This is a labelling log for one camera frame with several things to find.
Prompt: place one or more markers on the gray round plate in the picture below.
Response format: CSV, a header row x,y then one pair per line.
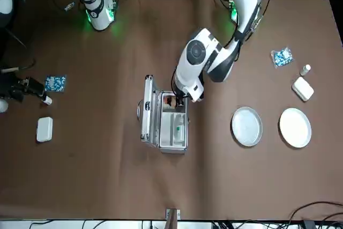
x,y
246,127

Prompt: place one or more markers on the white round plate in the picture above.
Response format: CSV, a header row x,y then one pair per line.
x,y
294,128

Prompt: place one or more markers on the bag of blue white capsules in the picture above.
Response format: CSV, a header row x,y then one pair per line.
x,y
281,58
55,83

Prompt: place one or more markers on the brown iodophor bottle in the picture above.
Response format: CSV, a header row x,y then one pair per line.
x,y
169,100

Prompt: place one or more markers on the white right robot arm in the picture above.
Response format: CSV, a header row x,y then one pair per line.
x,y
96,11

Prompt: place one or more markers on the small clear bottle white cap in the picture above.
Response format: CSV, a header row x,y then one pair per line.
x,y
305,70

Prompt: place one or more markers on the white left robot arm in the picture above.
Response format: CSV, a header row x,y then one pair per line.
x,y
187,73

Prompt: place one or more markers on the aluminium frame post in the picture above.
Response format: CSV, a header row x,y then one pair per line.
x,y
172,214

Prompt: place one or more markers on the white rectangular plastic box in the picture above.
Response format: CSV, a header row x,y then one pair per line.
x,y
44,129
302,89

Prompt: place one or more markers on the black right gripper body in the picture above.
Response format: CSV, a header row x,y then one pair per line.
x,y
16,85

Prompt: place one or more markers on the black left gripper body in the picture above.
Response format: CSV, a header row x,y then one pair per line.
x,y
181,95

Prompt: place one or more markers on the silver aluminium medical kit case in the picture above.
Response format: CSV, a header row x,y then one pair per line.
x,y
148,111

